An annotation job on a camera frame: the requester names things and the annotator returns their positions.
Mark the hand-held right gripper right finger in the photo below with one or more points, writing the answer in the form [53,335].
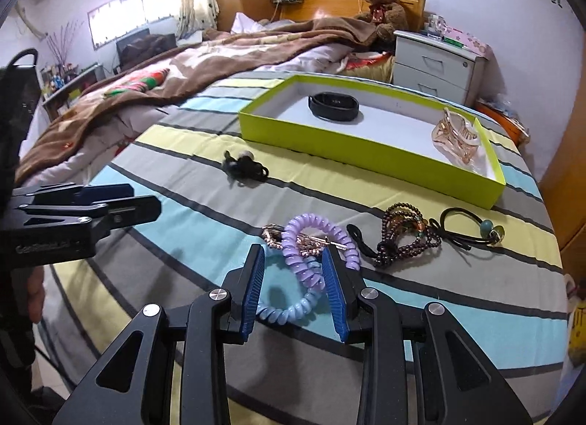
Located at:
[334,297]

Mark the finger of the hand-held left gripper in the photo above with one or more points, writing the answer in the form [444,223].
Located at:
[105,192]
[132,211]

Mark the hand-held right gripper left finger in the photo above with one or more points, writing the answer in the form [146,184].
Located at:
[249,297]

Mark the rose gold rhinestone hair clip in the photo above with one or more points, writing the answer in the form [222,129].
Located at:
[273,237]

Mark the lime green shallow box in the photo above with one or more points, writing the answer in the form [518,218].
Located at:
[366,150]

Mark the person's left hand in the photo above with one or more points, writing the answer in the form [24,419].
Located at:
[35,292]

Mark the cluttered desk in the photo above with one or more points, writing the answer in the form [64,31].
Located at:
[68,86]

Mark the red green striped cloth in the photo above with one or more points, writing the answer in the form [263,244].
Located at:
[137,82]

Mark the black chair with clothes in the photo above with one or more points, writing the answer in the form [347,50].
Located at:
[146,47]

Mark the dried branches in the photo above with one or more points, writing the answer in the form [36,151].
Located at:
[62,43]

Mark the brown patterned blanket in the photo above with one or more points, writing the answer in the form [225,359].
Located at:
[206,59]

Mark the window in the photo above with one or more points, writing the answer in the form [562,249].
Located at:
[123,8]

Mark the black fitness wristband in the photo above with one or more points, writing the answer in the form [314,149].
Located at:
[316,105]

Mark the rose gold hair claw clip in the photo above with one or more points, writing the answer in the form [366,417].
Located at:
[451,132]

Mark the white pillow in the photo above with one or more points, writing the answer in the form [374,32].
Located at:
[242,22]

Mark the gold mattress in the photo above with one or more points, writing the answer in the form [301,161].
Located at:
[373,71]

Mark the red patterned pillow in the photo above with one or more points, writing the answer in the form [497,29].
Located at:
[366,57]

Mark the yellow object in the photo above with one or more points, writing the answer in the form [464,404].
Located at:
[577,315]

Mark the orange plastic bin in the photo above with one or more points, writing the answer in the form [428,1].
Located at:
[503,120]

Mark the grey drawer nightstand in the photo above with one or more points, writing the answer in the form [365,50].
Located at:
[430,63]

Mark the wooden door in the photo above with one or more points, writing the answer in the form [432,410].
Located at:
[567,155]

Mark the wooden bed headboard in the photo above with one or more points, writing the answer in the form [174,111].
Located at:
[320,4]

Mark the small cosmetic bottles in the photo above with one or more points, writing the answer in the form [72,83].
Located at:
[435,24]

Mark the pink flat box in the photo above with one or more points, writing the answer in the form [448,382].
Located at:
[467,38]

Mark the brown teddy bear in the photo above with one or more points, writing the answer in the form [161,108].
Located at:
[384,4]

